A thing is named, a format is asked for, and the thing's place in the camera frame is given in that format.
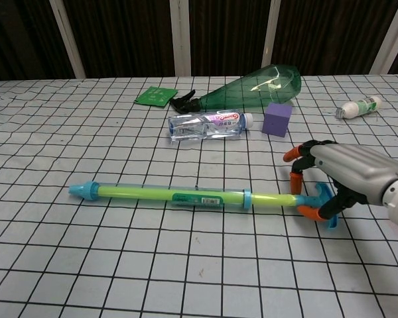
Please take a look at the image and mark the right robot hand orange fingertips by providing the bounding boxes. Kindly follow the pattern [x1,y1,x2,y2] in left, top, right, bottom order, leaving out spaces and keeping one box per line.
[283,139,398,223]

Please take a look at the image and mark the green flat packet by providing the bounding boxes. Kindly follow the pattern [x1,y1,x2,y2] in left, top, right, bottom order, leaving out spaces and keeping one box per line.
[135,85,178,108]

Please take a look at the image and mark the white frame post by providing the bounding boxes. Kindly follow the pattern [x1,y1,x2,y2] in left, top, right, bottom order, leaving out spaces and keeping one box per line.
[261,0,282,69]
[370,0,398,76]
[48,0,88,80]
[169,0,192,78]

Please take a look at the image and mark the green transparent spray bottle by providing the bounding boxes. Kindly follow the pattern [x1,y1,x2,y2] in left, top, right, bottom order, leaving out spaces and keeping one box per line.
[169,64,302,115]

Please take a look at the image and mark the small white bottle green label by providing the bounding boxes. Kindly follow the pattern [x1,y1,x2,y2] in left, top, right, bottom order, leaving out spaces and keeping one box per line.
[334,95,384,121]

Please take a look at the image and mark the clear plastic water bottle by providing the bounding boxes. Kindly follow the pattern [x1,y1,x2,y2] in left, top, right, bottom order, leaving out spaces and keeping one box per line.
[167,111,255,142]

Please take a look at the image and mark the purple foam cube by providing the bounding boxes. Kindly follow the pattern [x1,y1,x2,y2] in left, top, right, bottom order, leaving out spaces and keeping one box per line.
[261,102,293,138]

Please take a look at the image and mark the green plunger blue T handle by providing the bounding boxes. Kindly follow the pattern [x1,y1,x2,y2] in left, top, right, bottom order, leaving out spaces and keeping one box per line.
[98,183,340,231]

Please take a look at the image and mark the grey checked tablecloth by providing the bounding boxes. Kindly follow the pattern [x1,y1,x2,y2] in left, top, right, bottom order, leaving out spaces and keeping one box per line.
[0,74,398,318]

